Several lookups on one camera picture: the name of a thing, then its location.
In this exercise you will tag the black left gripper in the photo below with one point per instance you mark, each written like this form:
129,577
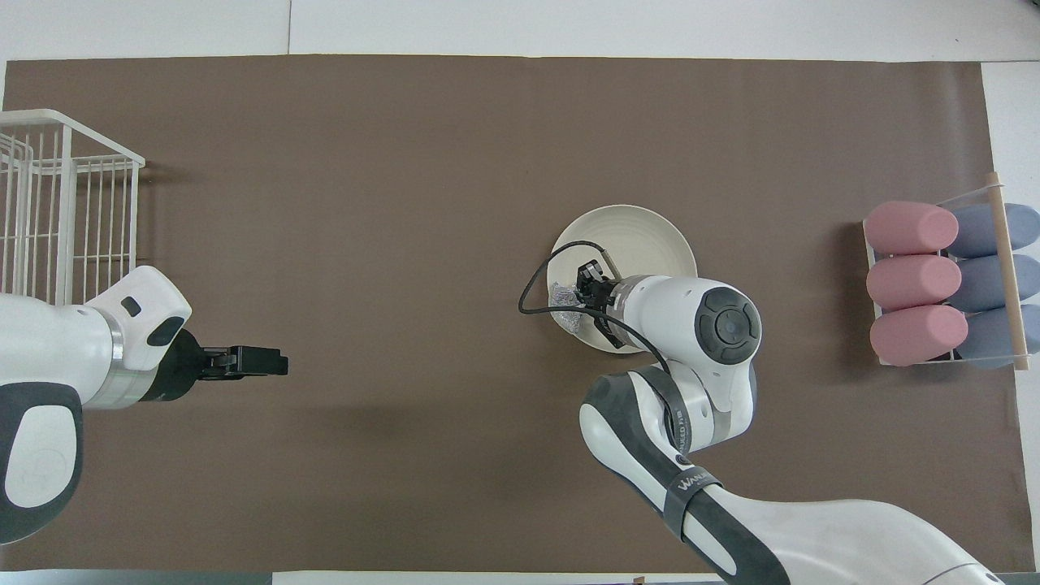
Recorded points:
183,366

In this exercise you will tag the blue plastic cup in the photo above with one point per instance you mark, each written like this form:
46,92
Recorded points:
983,283
987,337
979,230

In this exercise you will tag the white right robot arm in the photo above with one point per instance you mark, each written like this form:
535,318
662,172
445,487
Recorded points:
691,317

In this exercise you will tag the silver mesh sponge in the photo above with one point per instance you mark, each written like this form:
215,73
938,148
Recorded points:
565,296

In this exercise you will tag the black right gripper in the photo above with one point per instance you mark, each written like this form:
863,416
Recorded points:
609,302

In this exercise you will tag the white cup rack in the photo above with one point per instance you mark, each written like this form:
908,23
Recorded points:
1007,276

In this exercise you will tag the cream round plate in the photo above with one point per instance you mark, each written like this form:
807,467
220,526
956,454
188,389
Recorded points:
634,236

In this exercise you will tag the brown table mat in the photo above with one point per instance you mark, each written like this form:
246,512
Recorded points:
406,203

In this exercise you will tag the pink plastic cup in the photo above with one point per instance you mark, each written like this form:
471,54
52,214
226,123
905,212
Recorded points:
902,283
910,335
902,227

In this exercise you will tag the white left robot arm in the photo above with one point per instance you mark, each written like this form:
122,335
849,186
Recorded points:
49,341

